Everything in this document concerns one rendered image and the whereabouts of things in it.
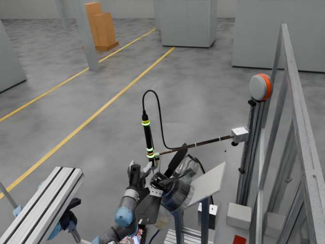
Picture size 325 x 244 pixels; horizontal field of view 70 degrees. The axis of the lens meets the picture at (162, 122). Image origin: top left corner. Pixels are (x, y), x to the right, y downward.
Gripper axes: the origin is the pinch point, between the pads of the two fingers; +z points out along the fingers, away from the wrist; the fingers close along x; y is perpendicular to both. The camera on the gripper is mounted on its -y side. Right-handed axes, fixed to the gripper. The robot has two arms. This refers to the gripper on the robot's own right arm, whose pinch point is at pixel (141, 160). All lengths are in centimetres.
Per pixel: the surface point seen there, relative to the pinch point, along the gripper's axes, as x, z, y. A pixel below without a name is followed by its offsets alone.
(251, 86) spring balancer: 60, 50, -21
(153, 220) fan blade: 3.1, -6.6, 45.3
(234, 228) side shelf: 57, 16, 80
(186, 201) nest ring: 22, 15, 52
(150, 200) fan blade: -3.1, 9.6, 47.5
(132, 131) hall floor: -104, 239, 168
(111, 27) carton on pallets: -342, 784, 100
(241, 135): 57, 39, 9
